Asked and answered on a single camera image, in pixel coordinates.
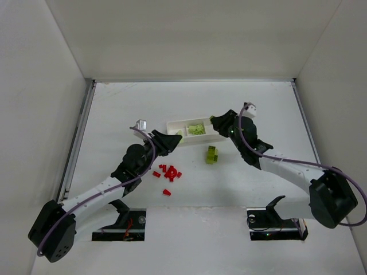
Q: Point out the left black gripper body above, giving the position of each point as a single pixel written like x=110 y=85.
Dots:
x=157 y=142

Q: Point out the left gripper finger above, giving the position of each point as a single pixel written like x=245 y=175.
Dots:
x=163 y=150
x=165 y=141

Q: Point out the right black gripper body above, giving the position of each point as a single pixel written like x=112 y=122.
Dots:
x=230 y=125

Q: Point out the red lego piece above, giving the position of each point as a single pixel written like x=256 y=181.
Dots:
x=156 y=174
x=166 y=192

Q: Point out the pale green lego brick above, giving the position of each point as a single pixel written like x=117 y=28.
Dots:
x=197 y=129

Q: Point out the lime green lego stack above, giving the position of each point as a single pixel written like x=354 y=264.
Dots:
x=212 y=155

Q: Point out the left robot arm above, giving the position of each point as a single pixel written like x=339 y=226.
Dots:
x=54 y=230

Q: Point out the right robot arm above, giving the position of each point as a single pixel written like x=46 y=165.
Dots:
x=329 y=199

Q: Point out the white three-compartment tray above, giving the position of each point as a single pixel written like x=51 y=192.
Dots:
x=188 y=139

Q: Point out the red lego cluster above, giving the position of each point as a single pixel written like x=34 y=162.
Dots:
x=170 y=172

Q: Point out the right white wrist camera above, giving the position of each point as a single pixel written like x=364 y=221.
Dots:
x=249 y=110

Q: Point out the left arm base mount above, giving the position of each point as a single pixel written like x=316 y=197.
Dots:
x=128 y=226

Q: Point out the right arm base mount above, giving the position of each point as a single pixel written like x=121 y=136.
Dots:
x=265 y=224

